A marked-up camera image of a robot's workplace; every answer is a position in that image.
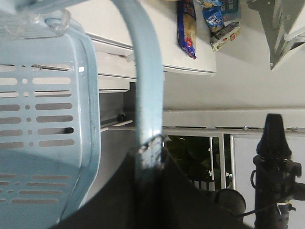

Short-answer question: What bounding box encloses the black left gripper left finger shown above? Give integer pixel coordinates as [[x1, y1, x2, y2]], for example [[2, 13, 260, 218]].
[[53, 148, 136, 229]]

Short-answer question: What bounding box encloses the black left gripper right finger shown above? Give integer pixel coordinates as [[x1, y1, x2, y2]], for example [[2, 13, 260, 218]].
[[161, 148, 248, 229]]

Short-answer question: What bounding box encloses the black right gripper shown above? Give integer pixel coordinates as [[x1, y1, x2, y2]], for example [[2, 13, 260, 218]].
[[252, 114, 302, 229]]

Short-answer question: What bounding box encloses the light blue plastic basket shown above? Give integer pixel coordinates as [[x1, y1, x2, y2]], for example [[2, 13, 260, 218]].
[[0, 0, 165, 220]]

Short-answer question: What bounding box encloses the white rolling rack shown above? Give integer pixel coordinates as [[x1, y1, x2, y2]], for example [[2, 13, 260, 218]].
[[100, 108, 305, 191]]

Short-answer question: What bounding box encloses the rice cracker pack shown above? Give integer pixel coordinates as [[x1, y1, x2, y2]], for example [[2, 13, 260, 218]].
[[211, 21, 241, 51]]

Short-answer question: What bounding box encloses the blue oreo snack bag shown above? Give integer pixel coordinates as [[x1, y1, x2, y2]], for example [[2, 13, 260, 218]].
[[203, 7, 224, 33]]

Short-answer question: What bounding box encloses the blue chip bag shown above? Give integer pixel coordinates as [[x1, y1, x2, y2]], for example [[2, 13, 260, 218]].
[[177, 0, 197, 59]]

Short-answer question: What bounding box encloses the white store shelving unit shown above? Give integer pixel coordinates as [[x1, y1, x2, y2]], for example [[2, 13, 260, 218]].
[[64, 0, 305, 93]]

